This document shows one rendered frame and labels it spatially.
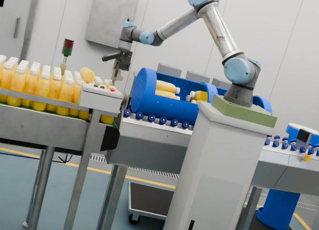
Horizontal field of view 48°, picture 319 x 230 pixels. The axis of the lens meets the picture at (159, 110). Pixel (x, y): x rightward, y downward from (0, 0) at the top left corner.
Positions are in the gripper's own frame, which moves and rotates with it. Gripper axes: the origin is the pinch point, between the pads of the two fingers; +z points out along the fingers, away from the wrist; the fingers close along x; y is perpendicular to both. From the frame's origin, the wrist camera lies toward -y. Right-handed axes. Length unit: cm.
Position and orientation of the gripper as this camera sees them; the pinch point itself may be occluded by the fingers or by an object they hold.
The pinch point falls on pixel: (112, 81)
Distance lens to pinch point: 210.1
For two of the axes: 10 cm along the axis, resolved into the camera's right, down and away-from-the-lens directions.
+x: -2.7, -2.5, 9.3
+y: 9.3, 2.0, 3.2
